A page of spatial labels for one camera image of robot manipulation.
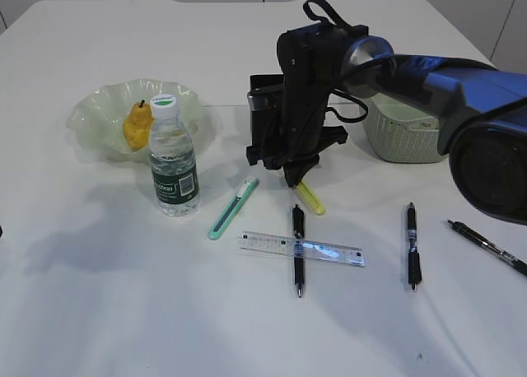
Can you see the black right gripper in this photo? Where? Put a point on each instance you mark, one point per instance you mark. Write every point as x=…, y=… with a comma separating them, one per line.
x=300, y=138

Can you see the yellow utility knife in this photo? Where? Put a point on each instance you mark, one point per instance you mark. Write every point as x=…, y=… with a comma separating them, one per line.
x=309, y=198

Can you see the clear water bottle green label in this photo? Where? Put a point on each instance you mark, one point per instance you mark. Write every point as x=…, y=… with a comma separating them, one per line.
x=172, y=159

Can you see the yellow pear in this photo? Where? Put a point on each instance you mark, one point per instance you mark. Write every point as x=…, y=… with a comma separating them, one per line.
x=137, y=125

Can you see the blue black right robot arm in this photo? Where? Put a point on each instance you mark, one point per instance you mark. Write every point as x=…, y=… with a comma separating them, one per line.
x=481, y=111

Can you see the black pen under ruler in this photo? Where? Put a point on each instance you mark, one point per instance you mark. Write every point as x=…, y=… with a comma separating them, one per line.
x=298, y=226

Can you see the teal utility knife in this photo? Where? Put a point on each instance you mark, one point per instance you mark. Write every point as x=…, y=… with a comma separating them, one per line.
x=234, y=205

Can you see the black square pen holder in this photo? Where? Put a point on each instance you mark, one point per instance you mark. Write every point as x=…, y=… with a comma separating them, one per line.
x=264, y=124

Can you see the clear plastic ruler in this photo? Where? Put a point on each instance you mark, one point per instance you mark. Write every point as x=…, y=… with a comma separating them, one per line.
x=292, y=247

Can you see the green plastic woven basket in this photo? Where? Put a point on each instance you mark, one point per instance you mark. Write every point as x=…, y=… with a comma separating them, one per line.
x=399, y=133

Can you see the black pen middle right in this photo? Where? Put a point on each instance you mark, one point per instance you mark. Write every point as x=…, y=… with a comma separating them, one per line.
x=414, y=266

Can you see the pale green wavy glass plate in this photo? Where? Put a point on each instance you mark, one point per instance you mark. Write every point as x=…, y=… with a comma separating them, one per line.
x=97, y=120

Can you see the black pen far right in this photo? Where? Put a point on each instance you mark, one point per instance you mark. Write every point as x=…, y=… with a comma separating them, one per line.
x=488, y=246

